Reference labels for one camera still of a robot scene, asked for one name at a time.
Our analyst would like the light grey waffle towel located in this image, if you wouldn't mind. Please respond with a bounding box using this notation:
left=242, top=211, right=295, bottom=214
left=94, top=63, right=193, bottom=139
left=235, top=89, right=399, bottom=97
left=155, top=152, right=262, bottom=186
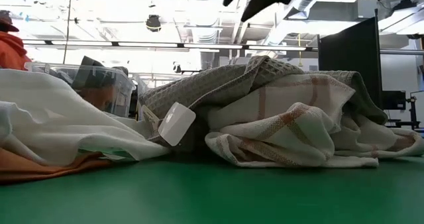
left=138, top=54, right=389, bottom=148

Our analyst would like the white red-striped towel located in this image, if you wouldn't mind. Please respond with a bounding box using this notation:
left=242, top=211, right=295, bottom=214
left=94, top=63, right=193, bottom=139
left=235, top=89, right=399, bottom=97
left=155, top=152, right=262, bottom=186
left=204, top=72, right=424, bottom=169

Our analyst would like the long light bar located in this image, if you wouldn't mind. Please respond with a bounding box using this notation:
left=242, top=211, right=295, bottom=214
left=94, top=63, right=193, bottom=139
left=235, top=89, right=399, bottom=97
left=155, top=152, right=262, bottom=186
left=23, top=40, right=424, bottom=56

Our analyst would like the black room divider panel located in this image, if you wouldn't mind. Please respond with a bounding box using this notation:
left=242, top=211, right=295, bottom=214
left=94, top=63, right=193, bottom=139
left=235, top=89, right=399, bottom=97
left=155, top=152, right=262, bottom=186
left=317, top=9, right=384, bottom=109

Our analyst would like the clear plastic bin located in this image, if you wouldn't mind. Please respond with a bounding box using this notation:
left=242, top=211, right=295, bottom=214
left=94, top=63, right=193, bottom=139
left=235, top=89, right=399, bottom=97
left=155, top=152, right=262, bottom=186
left=25, top=60, right=137, bottom=119

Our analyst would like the black box device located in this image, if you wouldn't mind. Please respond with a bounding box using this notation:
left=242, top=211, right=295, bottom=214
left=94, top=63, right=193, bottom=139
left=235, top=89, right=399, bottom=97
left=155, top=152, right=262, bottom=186
left=380, top=90, right=407, bottom=111

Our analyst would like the black stand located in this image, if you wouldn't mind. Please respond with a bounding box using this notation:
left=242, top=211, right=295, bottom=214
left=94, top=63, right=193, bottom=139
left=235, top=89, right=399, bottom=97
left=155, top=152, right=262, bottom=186
left=386, top=90, right=424, bottom=133

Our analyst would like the person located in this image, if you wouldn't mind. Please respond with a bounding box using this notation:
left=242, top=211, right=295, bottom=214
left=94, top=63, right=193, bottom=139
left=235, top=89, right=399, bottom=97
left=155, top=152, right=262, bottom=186
left=0, top=10, right=33, bottom=72

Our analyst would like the black ceiling camera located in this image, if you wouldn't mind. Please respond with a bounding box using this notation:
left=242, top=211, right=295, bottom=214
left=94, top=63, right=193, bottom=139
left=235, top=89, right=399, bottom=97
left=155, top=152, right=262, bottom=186
left=145, top=14, right=162, bottom=32

